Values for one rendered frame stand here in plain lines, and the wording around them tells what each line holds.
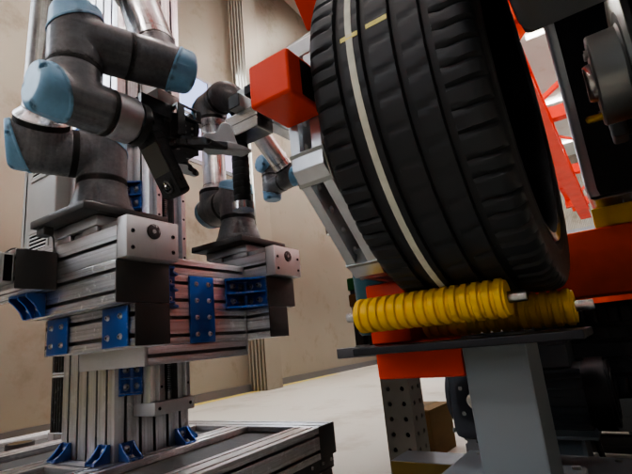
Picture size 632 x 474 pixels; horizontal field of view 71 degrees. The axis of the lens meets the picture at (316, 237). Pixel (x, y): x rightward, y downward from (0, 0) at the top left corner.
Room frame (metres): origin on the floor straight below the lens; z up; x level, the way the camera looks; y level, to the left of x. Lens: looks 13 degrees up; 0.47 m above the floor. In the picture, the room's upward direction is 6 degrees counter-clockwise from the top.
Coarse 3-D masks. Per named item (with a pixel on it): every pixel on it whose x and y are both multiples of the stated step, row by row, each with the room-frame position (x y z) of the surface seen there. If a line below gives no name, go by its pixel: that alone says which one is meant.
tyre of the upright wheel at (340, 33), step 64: (320, 0) 0.58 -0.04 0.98; (384, 0) 0.50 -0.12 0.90; (448, 0) 0.45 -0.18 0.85; (320, 64) 0.55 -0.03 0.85; (384, 64) 0.50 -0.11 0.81; (448, 64) 0.47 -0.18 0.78; (384, 128) 0.54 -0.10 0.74; (448, 128) 0.50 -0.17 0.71; (384, 192) 0.58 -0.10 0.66; (448, 192) 0.54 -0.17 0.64; (512, 192) 0.52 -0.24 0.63; (384, 256) 0.66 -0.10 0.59; (448, 256) 0.63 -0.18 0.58; (512, 256) 0.60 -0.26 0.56
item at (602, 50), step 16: (608, 0) 0.61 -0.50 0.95; (624, 0) 0.51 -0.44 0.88; (608, 16) 0.66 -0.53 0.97; (624, 16) 0.51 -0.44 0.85; (608, 32) 0.60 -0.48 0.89; (624, 32) 0.55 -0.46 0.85; (592, 48) 0.61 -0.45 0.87; (608, 48) 0.60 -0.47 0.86; (624, 48) 0.58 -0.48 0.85; (592, 64) 0.61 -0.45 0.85; (608, 64) 0.60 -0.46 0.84; (624, 64) 0.59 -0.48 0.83; (608, 80) 0.61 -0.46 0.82; (624, 80) 0.60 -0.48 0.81; (608, 96) 0.62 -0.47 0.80; (624, 96) 0.62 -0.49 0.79; (608, 112) 0.64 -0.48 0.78; (624, 112) 0.64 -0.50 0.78
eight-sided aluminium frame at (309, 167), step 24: (288, 48) 0.65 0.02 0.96; (312, 120) 0.64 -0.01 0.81; (312, 144) 0.64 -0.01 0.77; (312, 168) 0.64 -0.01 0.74; (312, 192) 0.68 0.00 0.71; (336, 192) 0.66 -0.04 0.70; (336, 216) 0.73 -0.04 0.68; (336, 240) 0.74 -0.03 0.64; (360, 240) 0.72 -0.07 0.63; (360, 264) 0.76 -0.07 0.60
